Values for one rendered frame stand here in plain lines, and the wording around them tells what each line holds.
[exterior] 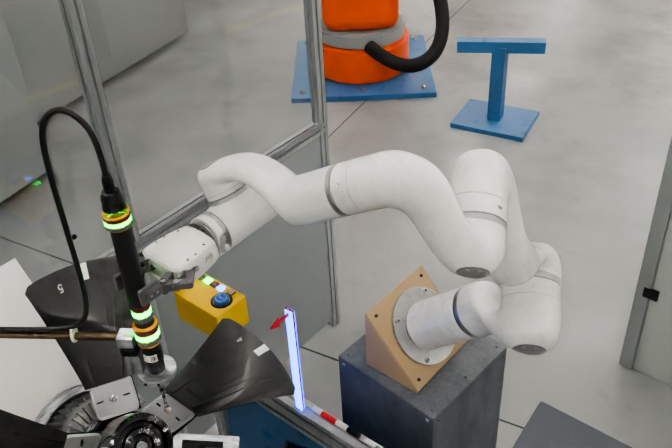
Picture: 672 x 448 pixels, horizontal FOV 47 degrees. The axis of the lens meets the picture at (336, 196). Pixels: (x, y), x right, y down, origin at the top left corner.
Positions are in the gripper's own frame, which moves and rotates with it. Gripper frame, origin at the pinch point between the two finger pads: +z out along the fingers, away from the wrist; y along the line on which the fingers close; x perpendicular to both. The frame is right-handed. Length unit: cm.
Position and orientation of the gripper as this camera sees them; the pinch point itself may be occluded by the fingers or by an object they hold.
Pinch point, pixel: (135, 286)
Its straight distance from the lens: 134.2
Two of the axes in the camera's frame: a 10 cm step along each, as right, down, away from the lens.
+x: -0.5, -8.2, -5.7
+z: -6.3, 4.6, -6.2
